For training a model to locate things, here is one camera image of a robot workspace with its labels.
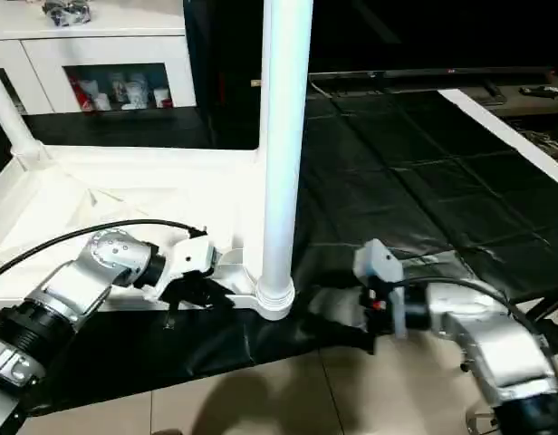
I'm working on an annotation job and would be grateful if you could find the white plastic table top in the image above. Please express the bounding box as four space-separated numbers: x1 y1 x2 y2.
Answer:
0 145 300 324

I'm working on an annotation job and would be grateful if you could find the white plastic table leg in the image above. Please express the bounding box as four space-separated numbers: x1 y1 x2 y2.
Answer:
254 0 315 321
0 68 50 169

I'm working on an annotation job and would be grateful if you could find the black work mat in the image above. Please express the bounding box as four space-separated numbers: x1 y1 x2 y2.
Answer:
0 89 558 418

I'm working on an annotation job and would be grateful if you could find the black metal bar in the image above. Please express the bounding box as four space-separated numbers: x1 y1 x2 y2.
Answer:
309 67 558 84

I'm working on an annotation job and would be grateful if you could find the white glass-door cabinet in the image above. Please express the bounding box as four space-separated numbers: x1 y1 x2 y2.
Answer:
0 0 197 115

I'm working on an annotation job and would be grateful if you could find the crumpled silver object on cabinet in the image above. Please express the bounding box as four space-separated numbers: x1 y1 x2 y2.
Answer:
42 0 92 26

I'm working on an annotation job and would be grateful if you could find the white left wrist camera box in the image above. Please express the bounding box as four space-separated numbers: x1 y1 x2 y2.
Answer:
141 234 218 302

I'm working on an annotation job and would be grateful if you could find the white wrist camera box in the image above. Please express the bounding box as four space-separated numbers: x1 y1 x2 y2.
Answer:
351 239 407 338
141 234 218 302

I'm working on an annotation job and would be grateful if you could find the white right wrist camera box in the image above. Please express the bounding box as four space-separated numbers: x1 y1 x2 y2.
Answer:
351 239 407 338

